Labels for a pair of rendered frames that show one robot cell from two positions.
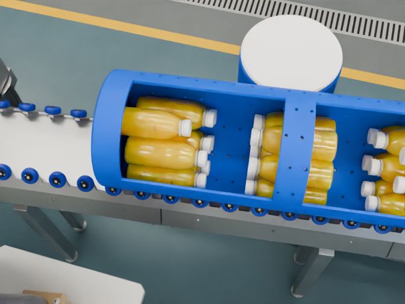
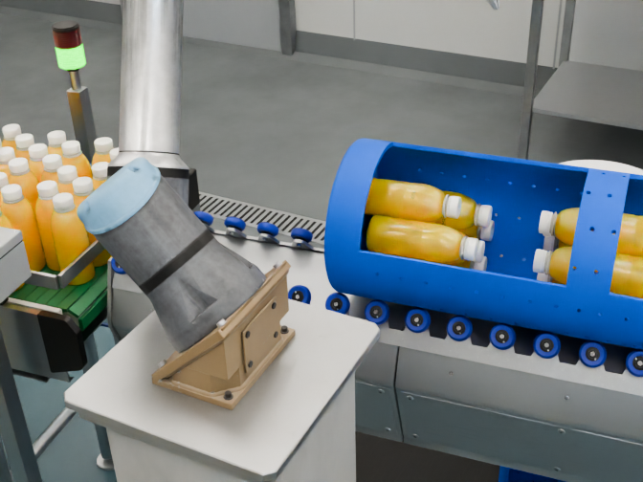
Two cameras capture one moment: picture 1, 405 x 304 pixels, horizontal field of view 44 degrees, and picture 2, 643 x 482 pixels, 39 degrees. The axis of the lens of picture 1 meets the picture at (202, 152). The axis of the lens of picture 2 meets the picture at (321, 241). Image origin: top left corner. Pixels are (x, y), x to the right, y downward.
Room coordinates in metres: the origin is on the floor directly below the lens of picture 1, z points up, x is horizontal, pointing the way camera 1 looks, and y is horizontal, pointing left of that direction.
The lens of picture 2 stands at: (-0.80, 0.04, 1.94)
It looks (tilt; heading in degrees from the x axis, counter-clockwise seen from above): 32 degrees down; 9
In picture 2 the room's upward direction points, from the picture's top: 2 degrees counter-clockwise
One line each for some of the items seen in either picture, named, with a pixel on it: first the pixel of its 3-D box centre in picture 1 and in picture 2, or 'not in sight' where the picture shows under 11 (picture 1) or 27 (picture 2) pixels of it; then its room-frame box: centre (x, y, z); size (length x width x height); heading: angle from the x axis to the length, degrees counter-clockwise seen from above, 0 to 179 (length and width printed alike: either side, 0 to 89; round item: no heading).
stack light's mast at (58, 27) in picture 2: not in sight; (71, 56); (1.15, 0.95, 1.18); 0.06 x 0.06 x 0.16
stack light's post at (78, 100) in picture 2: not in sight; (111, 275); (1.15, 0.95, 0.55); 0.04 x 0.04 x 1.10; 78
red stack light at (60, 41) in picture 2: not in sight; (67, 36); (1.15, 0.95, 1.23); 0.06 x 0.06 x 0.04
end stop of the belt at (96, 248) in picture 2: not in sight; (116, 230); (0.73, 0.73, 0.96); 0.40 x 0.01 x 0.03; 168
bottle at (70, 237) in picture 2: not in sight; (71, 241); (0.65, 0.78, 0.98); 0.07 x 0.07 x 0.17
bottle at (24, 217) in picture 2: not in sight; (21, 231); (0.67, 0.90, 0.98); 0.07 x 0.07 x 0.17
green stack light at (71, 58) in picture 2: not in sight; (70, 54); (1.15, 0.95, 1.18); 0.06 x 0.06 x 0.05
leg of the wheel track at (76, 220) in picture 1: (61, 199); not in sight; (0.77, 0.57, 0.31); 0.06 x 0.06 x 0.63; 78
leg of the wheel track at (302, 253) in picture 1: (312, 236); not in sight; (0.56, -0.39, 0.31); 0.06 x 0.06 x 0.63; 78
